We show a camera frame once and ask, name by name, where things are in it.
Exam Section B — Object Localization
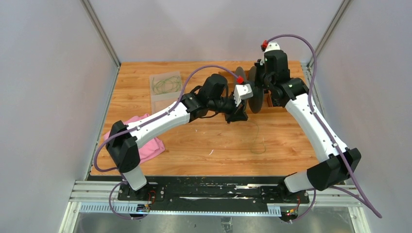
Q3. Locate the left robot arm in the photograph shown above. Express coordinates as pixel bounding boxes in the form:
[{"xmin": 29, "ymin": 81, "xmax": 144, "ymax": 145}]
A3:
[{"xmin": 105, "ymin": 74, "xmax": 254, "ymax": 200}]

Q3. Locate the pink folded cloth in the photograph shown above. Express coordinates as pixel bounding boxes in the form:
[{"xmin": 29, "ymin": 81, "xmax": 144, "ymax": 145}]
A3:
[{"xmin": 124, "ymin": 114, "xmax": 166, "ymax": 164}]

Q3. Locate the aluminium frame post right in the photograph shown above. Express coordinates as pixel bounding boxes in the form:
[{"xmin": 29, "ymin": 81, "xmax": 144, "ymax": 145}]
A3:
[{"xmin": 301, "ymin": 0, "xmax": 351, "ymax": 142}]

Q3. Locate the green wire bundle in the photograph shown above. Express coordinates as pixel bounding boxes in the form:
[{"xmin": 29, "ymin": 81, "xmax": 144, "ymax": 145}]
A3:
[{"xmin": 248, "ymin": 109, "xmax": 267, "ymax": 155}]

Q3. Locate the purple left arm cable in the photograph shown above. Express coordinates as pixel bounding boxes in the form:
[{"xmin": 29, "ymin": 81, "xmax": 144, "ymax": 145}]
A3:
[{"xmin": 93, "ymin": 65, "xmax": 240, "ymax": 221}]

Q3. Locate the aluminium frame post left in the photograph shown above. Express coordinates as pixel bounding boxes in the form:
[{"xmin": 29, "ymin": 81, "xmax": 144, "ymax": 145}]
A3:
[{"xmin": 80, "ymin": 0, "xmax": 121, "ymax": 69}]

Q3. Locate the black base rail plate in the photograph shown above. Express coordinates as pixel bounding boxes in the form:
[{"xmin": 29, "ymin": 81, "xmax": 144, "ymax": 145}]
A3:
[{"xmin": 87, "ymin": 176, "xmax": 309, "ymax": 218}]

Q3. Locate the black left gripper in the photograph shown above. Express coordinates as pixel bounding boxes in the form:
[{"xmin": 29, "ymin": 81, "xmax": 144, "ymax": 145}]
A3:
[{"xmin": 209, "ymin": 93, "xmax": 249, "ymax": 125}]

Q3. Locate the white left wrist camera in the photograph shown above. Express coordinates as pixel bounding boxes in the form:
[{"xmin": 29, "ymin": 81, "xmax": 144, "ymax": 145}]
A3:
[{"xmin": 234, "ymin": 76, "xmax": 253, "ymax": 107}]

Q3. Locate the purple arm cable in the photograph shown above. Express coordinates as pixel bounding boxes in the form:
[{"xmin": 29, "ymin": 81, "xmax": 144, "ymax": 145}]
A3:
[
  {"xmin": 93, "ymin": 65, "xmax": 240, "ymax": 221},
  {"xmin": 265, "ymin": 34, "xmax": 383, "ymax": 222}
]

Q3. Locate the clear plastic box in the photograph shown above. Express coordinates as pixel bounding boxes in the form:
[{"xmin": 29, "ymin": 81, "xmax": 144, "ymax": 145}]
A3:
[{"xmin": 149, "ymin": 71, "xmax": 183, "ymax": 114}]

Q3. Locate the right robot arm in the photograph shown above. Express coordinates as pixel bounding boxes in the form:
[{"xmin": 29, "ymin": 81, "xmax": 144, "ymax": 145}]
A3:
[{"xmin": 250, "ymin": 50, "xmax": 361, "ymax": 202}]

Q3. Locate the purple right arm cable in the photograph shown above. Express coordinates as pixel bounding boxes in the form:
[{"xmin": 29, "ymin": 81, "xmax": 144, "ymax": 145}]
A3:
[{"xmin": 265, "ymin": 34, "xmax": 383, "ymax": 222}]

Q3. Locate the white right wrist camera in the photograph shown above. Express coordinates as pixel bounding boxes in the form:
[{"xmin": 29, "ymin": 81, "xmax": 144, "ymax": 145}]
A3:
[{"xmin": 260, "ymin": 40, "xmax": 281, "ymax": 52}]

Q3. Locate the wooden compartment tray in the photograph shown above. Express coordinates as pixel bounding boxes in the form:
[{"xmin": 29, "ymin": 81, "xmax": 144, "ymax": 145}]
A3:
[{"xmin": 220, "ymin": 70, "xmax": 281, "ymax": 113}]

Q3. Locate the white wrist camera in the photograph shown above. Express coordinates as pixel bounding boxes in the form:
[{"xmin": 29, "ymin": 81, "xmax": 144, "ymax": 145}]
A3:
[
  {"xmin": 234, "ymin": 76, "xmax": 253, "ymax": 107},
  {"xmin": 260, "ymin": 40, "xmax": 281, "ymax": 52}
]

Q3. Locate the aluminium frame post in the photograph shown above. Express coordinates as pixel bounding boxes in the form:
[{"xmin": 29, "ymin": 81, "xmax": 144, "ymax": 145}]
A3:
[
  {"xmin": 301, "ymin": 0, "xmax": 351, "ymax": 142},
  {"xmin": 80, "ymin": 0, "xmax": 121, "ymax": 69}
]

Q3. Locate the green wire in box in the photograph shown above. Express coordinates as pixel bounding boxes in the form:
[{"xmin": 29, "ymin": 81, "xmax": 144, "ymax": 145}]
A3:
[{"xmin": 152, "ymin": 75, "xmax": 183, "ymax": 95}]

